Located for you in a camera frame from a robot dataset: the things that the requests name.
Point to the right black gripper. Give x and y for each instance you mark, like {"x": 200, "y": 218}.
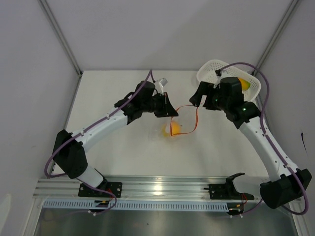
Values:
{"x": 204, "y": 89}

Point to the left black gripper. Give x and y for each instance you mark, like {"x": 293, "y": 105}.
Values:
{"x": 167, "y": 110}

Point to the orange fruit with leaf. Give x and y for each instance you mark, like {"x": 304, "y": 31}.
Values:
{"x": 175, "y": 128}

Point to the clear orange zip top bag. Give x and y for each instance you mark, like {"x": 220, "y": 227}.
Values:
{"x": 188, "y": 118}

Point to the yellow green mango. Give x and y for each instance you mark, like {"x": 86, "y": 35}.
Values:
{"x": 244, "y": 84}

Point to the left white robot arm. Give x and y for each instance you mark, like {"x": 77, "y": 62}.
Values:
{"x": 71, "y": 147}

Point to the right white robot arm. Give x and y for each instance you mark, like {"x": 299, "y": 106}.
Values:
{"x": 287, "y": 182}

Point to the white perforated plastic basket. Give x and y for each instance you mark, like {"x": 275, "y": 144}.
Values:
{"x": 251, "y": 86}

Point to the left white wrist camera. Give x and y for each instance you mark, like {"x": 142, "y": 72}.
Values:
{"x": 160, "y": 85}

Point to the right side aluminium rail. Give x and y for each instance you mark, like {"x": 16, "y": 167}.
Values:
{"x": 269, "y": 127}

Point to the aluminium mounting rail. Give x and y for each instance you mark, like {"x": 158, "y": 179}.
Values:
{"x": 192, "y": 189}

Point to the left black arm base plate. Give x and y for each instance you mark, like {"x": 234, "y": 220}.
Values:
{"x": 105, "y": 189}

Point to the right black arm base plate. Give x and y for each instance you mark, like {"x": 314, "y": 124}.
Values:
{"x": 226, "y": 192}

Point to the white slotted cable duct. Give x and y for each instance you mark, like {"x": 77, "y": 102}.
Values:
{"x": 137, "y": 205}

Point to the right aluminium frame post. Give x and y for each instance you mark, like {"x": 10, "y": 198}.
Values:
{"x": 279, "y": 30}

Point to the aluminium frame post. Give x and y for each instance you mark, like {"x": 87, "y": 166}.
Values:
{"x": 279, "y": 30}
{"x": 46, "y": 9}

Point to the left aluminium frame post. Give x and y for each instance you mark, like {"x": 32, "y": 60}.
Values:
{"x": 46, "y": 9}

